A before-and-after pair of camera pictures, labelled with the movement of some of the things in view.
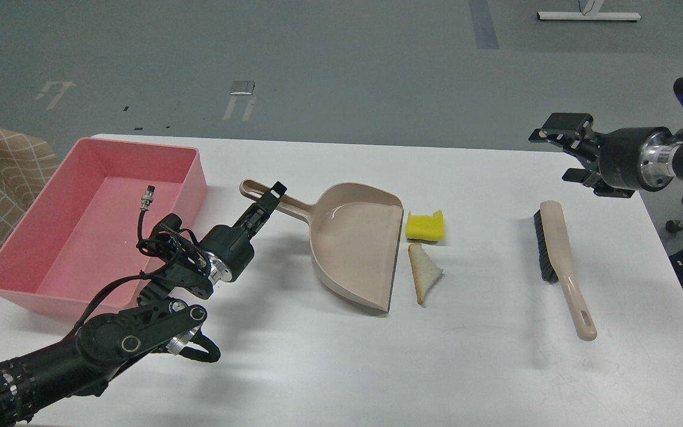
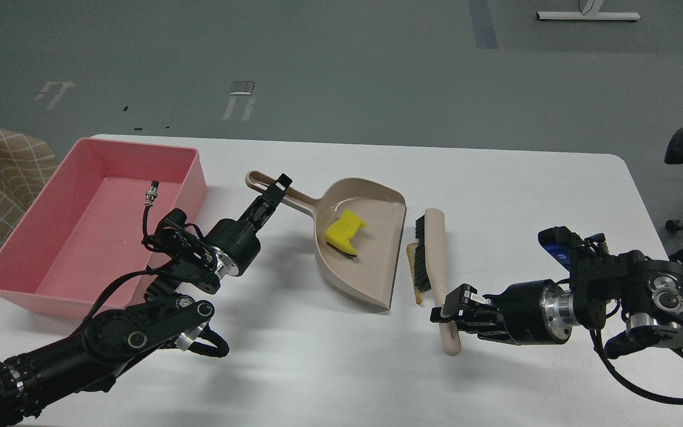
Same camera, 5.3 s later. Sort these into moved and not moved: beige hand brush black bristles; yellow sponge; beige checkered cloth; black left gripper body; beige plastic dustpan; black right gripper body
Moved: beige hand brush black bristles; yellow sponge; black right gripper body
Not moved: beige checkered cloth; black left gripper body; beige plastic dustpan
